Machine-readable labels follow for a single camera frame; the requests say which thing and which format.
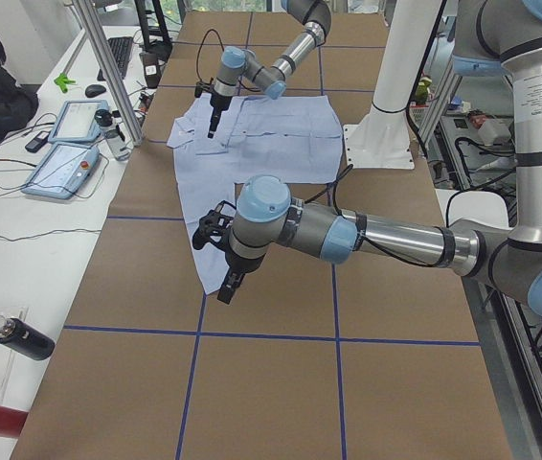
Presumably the black smartphone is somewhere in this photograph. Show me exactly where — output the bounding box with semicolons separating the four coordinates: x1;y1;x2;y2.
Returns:
24;131;50;153

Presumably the light blue striped shirt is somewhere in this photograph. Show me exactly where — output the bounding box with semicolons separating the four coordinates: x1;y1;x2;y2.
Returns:
165;93;341;296

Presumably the black computer mouse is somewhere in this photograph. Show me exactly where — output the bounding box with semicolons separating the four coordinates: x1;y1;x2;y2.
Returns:
84;83;107;99

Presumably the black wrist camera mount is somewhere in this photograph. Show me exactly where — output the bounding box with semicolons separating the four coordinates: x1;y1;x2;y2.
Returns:
194;79;214;99
192;200;237;252

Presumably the upper blue teach pendant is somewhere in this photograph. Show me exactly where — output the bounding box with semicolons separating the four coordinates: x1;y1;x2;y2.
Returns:
48;99;109;144

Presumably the blue teach pendant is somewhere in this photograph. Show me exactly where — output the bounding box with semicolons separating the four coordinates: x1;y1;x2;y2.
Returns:
21;142;100;200
48;99;109;144

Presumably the green plastic clip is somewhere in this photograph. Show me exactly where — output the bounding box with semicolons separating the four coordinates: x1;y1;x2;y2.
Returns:
54;73;77;94

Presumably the lower blue teach pendant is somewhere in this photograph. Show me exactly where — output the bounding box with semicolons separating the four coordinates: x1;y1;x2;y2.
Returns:
21;142;100;200

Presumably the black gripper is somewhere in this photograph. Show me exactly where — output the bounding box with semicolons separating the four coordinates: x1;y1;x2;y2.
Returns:
207;92;231;139
217;251;262;303

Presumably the black water bottle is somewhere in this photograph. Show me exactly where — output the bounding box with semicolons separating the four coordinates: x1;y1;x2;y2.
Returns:
0;315;56;360

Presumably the clear plastic water bottle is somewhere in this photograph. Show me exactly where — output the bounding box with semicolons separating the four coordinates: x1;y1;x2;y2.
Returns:
94;109;130;161

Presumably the black keyboard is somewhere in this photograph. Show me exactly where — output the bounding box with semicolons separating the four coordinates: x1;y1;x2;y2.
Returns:
107;36;133;79

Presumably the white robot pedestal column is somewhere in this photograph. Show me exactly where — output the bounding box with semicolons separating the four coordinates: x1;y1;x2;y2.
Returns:
344;0;445;170

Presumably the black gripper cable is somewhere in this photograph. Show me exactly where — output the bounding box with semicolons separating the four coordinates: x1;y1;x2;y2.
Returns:
195;28;227;85
313;162;449;267

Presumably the aluminium frame post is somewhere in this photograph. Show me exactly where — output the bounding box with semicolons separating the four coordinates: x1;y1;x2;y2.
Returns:
72;0;144;147

